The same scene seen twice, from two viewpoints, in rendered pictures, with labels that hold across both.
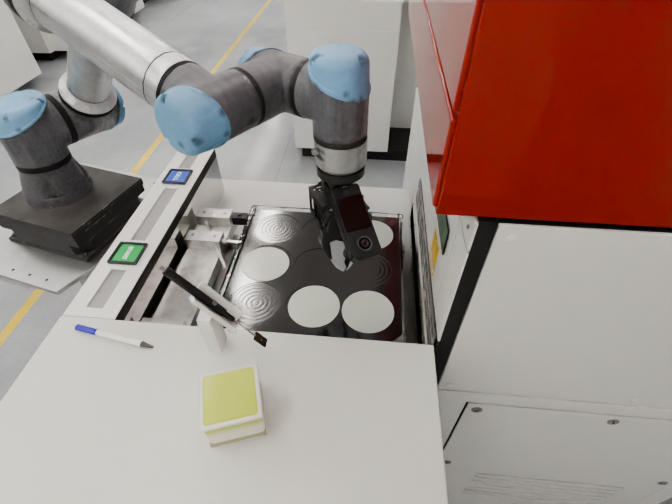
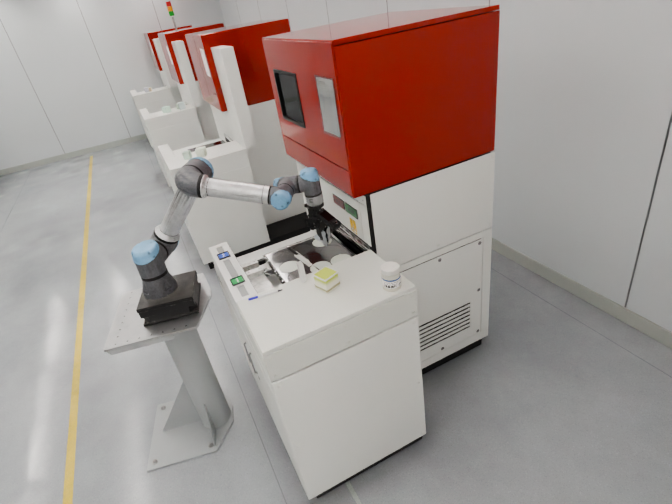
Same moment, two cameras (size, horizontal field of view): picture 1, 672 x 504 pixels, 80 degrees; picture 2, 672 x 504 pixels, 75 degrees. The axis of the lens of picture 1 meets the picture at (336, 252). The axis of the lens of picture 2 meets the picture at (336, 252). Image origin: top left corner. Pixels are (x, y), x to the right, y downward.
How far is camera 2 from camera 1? 1.36 m
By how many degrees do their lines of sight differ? 25
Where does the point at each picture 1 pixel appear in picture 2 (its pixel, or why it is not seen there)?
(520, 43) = (356, 153)
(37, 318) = (88, 450)
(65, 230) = (187, 296)
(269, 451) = (343, 287)
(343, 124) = (316, 188)
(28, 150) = (157, 266)
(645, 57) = (378, 148)
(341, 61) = (312, 171)
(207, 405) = (321, 276)
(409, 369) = (367, 256)
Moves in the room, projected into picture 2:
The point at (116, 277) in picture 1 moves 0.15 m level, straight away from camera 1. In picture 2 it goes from (241, 287) to (212, 285)
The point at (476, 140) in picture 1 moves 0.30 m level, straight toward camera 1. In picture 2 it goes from (356, 175) to (375, 204)
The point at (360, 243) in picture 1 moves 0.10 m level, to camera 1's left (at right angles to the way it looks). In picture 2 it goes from (334, 222) to (314, 230)
